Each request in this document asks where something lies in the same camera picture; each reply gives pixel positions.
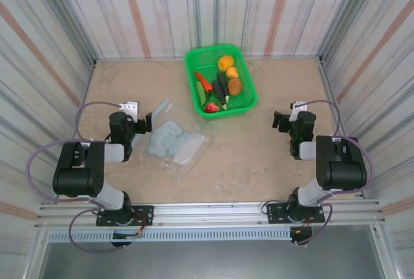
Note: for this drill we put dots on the clear zip-top bag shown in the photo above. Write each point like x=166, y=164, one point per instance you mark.
x=191, y=149

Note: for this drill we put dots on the brown toy potato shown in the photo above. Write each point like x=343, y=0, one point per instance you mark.
x=235, y=86

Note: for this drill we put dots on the green toy cucumber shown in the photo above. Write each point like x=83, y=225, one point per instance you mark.
x=200, y=93

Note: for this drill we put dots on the small yellow toy fruit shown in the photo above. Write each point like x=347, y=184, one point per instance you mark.
x=232, y=72

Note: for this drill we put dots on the yellow orange toy fruit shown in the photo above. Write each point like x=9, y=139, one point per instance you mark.
x=225, y=62

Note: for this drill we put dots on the green plastic basket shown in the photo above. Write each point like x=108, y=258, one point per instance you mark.
x=207, y=55

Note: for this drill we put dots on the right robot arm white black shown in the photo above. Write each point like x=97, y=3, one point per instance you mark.
x=339, y=169

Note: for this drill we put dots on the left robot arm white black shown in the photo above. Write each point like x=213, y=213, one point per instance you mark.
x=77, y=175

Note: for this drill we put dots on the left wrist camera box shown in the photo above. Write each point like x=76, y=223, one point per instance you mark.
x=131, y=107

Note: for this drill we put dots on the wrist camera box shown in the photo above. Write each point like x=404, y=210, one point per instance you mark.
x=300, y=105
x=131, y=107

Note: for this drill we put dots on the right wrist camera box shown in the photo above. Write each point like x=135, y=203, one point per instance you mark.
x=300, y=105

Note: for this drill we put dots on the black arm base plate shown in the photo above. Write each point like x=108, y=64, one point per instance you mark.
x=275, y=211
x=145, y=212

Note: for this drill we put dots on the aluminium mounting rail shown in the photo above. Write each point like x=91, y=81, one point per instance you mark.
x=210, y=214

